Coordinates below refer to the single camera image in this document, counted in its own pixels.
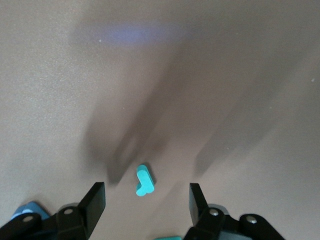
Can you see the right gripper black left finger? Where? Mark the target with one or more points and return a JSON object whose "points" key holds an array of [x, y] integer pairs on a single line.
{"points": [[82, 220]]}

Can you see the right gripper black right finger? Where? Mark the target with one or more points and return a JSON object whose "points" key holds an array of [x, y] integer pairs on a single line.
{"points": [[200, 215]]}

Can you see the teal foam letter P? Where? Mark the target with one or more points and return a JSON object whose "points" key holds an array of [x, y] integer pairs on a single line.
{"points": [[167, 238]]}

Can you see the teal foam letter r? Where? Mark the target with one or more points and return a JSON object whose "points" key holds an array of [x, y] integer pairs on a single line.
{"points": [[144, 181]]}

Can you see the blue six-shaped foam letter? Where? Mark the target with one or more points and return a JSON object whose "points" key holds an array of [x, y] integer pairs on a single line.
{"points": [[37, 208]]}

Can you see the brown table cover sheet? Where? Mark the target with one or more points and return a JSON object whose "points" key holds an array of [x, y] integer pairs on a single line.
{"points": [[160, 75]]}

